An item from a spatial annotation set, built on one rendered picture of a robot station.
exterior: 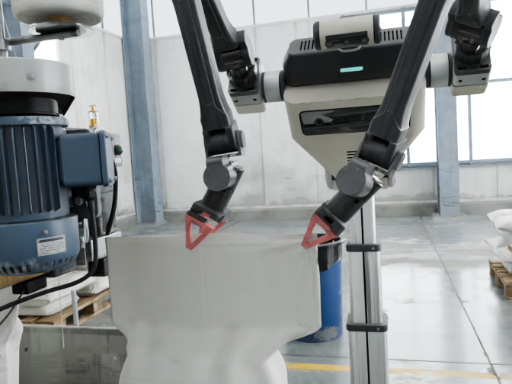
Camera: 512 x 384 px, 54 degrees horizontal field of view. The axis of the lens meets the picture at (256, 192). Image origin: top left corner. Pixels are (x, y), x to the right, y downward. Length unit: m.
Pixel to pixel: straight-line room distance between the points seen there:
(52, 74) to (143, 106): 9.05
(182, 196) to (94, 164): 9.03
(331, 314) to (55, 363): 2.01
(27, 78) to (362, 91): 0.86
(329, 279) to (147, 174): 6.97
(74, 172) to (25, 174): 0.07
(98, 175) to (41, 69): 0.18
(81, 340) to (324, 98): 1.06
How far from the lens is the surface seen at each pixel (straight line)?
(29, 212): 0.85
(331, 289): 3.33
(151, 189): 9.85
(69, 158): 0.85
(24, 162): 0.85
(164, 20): 10.24
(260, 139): 9.31
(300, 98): 1.40
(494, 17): 1.26
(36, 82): 0.84
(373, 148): 1.00
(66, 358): 1.79
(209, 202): 1.09
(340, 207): 1.01
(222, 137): 1.07
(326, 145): 1.46
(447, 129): 8.63
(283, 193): 9.25
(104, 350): 1.70
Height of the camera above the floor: 1.25
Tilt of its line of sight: 4 degrees down
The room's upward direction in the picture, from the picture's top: 4 degrees counter-clockwise
